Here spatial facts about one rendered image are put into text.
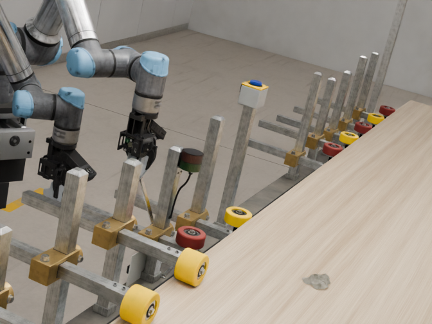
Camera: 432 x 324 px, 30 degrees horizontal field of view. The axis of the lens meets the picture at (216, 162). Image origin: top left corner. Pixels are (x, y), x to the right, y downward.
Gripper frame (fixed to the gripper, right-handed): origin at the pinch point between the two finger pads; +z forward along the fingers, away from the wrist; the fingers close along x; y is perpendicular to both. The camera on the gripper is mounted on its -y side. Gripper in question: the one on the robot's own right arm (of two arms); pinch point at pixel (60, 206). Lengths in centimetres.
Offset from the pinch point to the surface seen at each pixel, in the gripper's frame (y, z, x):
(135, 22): 294, 60, -566
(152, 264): -31.8, 7.0, -2.4
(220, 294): -62, -8, 24
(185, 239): -42.4, -7.3, 3.8
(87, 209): -10.0, -3.3, 1.4
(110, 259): -31.2, -3.5, 22.6
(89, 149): 138, 83, -248
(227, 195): -31, 0, -53
